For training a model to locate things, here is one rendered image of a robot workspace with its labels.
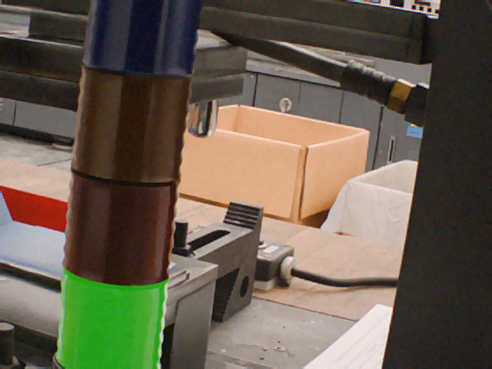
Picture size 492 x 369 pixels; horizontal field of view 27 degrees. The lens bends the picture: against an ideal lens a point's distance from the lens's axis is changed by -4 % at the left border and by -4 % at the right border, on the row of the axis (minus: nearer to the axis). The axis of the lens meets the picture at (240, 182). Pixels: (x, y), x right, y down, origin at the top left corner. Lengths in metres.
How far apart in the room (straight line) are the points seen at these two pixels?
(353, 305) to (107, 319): 0.64
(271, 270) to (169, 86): 0.65
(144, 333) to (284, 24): 0.24
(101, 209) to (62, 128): 5.81
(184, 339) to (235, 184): 2.28
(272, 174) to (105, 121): 2.60
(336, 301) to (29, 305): 0.43
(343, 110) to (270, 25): 4.77
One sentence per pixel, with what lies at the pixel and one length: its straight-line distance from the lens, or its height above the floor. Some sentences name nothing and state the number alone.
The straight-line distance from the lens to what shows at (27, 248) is 0.70.
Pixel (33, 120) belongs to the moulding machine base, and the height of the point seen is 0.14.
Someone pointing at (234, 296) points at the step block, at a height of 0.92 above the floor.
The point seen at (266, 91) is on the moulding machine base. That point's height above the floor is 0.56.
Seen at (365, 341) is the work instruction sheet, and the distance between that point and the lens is 0.87.
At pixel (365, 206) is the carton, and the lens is 2.89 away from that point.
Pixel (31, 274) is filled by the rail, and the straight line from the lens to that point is 0.66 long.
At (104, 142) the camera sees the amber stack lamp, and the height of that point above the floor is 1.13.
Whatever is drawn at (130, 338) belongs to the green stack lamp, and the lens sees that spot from 0.35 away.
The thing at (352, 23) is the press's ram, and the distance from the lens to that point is 0.54.
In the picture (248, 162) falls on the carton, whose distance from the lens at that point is 2.96.
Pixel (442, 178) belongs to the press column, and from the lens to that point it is 0.50.
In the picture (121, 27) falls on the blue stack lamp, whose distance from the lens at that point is 0.33.
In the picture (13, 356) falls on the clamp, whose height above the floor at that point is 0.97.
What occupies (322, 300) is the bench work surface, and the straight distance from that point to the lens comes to 0.97.
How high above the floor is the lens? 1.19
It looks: 12 degrees down
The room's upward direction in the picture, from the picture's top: 7 degrees clockwise
